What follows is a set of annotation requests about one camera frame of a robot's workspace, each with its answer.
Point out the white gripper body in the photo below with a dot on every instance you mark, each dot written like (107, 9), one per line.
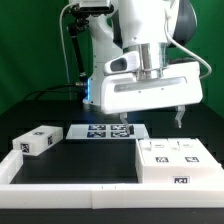
(180, 85)

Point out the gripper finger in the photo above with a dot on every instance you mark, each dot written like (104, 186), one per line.
(179, 116)
(129, 128)

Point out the white cabinet door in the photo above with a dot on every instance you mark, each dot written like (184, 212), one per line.
(155, 151)
(190, 153)

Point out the white cabinet box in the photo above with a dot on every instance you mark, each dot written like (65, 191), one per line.
(163, 174)

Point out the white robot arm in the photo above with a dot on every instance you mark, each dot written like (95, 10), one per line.
(149, 27)

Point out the white cabinet top block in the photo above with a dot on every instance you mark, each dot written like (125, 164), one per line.
(38, 140)

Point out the white marker sheet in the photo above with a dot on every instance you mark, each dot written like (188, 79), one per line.
(106, 131)

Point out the white U-shaped fence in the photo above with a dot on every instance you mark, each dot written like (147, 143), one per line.
(101, 196)

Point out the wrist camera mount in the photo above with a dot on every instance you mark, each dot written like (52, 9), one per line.
(128, 62)

